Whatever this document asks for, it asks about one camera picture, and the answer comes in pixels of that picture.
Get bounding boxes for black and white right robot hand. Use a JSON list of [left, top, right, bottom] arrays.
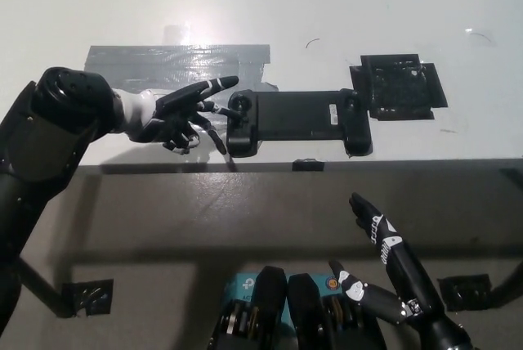
[[328, 191, 445, 327]]

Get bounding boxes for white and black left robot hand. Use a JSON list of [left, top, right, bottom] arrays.
[[115, 74, 241, 156]]

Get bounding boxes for black game controller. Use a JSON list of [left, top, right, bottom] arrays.
[[226, 88, 374, 159]]

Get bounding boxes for black robot torso teal tops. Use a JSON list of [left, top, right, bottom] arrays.
[[208, 266, 389, 350]]

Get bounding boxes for black floor tape patch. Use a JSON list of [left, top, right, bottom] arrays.
[[60, 279, 115, 319], [436, 273, 492, 312]]

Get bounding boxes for black table leg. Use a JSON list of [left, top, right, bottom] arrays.
[[488, 262, 523, 311], [18, 258, 78, 321]]

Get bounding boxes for small black tape piece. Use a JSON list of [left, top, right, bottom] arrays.
[[292, 158, 325, 173]]

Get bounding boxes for black square tape patch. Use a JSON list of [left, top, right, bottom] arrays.
[[348, 53, 449, 122]]

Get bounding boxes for gray duct tape patch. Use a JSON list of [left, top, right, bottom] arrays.
[[83, 43, 280, 126]]

